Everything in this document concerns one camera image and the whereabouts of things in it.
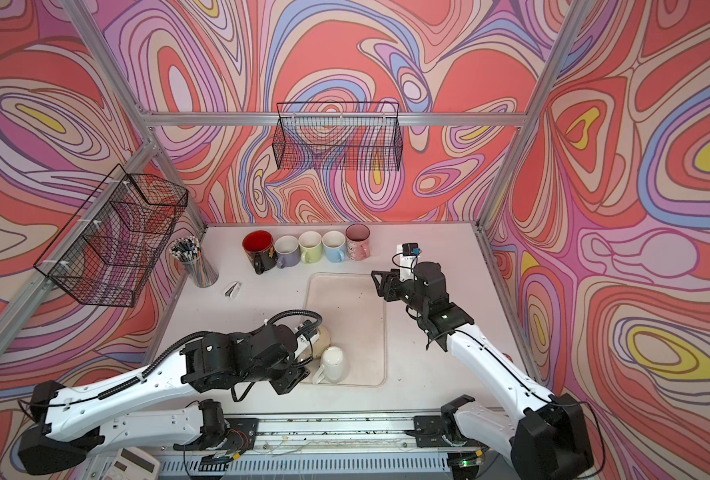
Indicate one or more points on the left black wire basket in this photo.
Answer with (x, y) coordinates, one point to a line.
(119, 244)

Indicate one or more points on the light blue mug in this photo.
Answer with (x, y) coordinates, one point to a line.
(334, 244)

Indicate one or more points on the black mug red inside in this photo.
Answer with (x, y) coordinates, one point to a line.
(259, 247)

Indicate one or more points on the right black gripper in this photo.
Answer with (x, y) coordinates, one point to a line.
(390, 282)

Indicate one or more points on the beige serving tray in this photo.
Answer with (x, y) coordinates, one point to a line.
(354, 317)

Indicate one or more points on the white mug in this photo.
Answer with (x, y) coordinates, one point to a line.
(333, 366)

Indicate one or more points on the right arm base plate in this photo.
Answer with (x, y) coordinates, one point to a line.
(433, 431)

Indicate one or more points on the pink mug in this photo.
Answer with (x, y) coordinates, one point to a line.
(357, 242)

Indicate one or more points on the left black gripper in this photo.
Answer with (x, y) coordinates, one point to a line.
(295, 377)

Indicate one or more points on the beige teapot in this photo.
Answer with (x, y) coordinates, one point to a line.
(316, 342)

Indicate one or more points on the metal cup of pens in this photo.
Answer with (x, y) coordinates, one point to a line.
(187, 251)

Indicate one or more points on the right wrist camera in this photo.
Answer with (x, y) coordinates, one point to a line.
(406, 259)

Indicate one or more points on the small metal clip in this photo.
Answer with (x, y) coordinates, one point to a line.
(232, 290)

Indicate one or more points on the light green mug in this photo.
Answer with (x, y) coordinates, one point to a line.
(311, 247)

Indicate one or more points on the back black wire basket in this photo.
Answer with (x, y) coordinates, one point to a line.
(338, 135)

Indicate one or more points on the purple mug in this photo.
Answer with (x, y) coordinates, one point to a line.
(288, 252)

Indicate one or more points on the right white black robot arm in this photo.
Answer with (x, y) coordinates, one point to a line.
(543, 436)

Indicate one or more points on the black wire basket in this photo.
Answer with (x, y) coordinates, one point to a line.
(338, 135)
(119, 244)

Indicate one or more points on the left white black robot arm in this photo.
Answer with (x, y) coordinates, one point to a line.
(71, 424)

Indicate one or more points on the white calculator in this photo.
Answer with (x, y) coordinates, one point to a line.
(132, 464)

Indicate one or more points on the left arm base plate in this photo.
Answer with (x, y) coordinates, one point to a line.
(231, 434)

